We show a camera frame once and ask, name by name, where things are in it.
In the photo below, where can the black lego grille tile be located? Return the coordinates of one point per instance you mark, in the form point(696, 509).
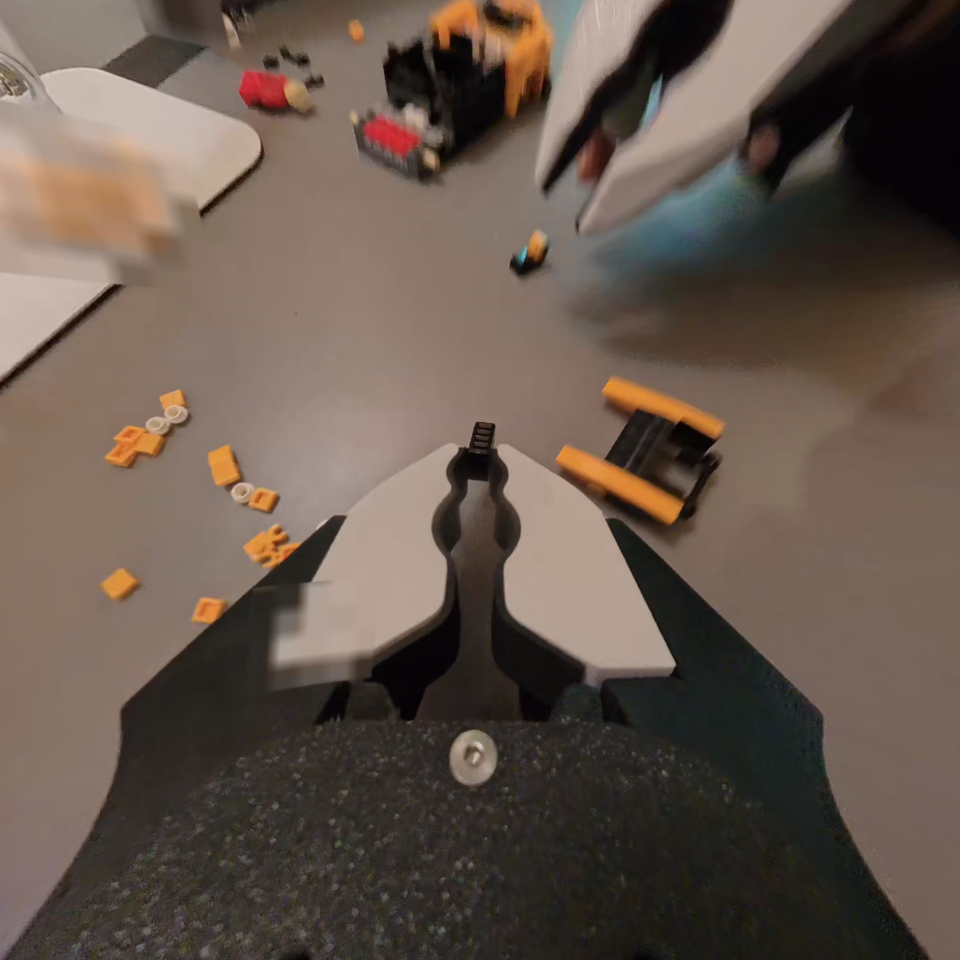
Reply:
point(481, 439)

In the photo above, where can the tiny orange lego tile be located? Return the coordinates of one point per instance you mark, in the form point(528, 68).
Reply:
point(356, 30)

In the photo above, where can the scattered small lego pieces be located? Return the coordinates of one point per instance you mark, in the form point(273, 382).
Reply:
point(225, 465)

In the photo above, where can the sticker sheet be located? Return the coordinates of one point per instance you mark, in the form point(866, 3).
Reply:
point(82, 195)

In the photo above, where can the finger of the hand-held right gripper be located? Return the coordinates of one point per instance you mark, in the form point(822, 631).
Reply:
point(697, 127)
point(585, 67)

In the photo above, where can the white lego helmet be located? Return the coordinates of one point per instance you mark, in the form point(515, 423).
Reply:
point(231, 26)

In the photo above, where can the orange black lego subassembly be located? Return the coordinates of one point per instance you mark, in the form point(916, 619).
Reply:
point(645, 450)

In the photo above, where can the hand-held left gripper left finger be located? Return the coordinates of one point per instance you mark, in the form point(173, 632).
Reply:
point(397, 540)

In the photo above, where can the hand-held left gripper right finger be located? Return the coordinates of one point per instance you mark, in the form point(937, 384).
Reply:
point(577, 592)

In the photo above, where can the lego car chassis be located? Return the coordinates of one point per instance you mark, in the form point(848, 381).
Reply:
point(450, 90)

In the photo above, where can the person's right hand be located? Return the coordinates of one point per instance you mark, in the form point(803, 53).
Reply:
point(763, 150)

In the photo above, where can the small black lego brick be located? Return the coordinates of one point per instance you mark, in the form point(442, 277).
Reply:
point(523, 262)

